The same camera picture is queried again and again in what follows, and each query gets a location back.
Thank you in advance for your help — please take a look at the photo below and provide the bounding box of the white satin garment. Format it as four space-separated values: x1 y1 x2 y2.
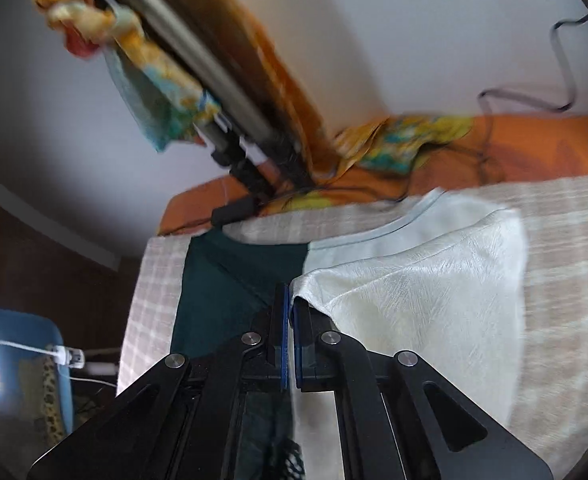
290 189 530 480

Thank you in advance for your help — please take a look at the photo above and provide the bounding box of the white power adapter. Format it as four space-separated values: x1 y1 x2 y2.
49 344 86 367

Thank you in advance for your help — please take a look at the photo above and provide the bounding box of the leopard print cloth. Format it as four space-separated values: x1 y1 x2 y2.
38 359 68 442

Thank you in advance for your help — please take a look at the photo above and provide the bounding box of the grey metal pole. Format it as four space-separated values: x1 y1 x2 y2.
69 0 307 193

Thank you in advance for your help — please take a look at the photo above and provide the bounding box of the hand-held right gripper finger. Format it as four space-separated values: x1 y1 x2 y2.
292 299 553 480
26 283 295 480

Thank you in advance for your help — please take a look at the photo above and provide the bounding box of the orange bedsheet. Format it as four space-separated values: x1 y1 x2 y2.
156 114 588 237

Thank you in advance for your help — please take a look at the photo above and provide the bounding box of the blue chair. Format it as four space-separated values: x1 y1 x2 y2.
0 307 76 442

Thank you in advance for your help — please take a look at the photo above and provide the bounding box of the black clamp device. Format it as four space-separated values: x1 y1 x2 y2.
211 198 259 227

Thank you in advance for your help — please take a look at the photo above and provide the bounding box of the black wall cable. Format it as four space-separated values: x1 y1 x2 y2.
478 9 588 117

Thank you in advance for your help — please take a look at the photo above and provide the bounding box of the dark green garment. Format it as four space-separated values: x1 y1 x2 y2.
170 229 309 480

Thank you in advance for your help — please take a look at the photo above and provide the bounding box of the beige plaid blanket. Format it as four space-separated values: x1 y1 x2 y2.
116 174 588 477

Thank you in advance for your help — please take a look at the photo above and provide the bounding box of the orange hanging cloth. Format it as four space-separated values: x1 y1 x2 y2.
136 0 339 183

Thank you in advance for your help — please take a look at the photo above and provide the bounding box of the crumpled floral cloth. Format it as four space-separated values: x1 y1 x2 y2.
333 114 475 177

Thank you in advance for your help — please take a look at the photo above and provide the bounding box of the colourful floral cloth on bed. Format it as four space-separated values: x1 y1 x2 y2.
266 137 497 208

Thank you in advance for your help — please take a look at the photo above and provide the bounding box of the floral cloth on pole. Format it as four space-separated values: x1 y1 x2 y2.
26 0 225 155

